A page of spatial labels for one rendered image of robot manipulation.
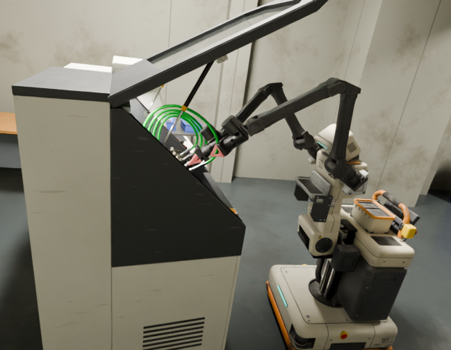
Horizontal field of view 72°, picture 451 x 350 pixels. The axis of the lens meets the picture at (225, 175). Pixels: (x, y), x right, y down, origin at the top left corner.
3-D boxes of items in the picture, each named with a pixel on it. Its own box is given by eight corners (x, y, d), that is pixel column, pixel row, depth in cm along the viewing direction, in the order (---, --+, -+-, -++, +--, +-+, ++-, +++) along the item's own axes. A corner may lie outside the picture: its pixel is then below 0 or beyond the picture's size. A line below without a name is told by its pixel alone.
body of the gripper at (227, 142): (215, 145, 138) (227, 138, 133) (224, 136, 146) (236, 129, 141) (224, 157, 139) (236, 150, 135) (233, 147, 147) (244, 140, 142)
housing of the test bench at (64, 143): (112, 394, 157) (110, 93, 102) (48, 408, 148) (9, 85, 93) (114, 238, 279) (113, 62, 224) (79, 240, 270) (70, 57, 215)
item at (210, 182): (238, 251, 151) (243, 222, 145) (229, 251, 150) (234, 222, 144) (206, 194, 205) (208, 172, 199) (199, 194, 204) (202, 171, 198)
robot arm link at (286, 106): (347, 92, 127) (335, 87, 137) (343, 78, 125) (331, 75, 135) (252, 138, 131) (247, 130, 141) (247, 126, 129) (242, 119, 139)
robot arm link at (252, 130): (260, 128, 131) (257, 123, 139) (243, 108, 126) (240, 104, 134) (240, 147, 133) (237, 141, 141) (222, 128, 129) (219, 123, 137)
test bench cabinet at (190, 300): (221, 371, 176) (241, 255, 147) (112, 395, 157) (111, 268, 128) (194, 285, 237) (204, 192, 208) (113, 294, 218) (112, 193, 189)
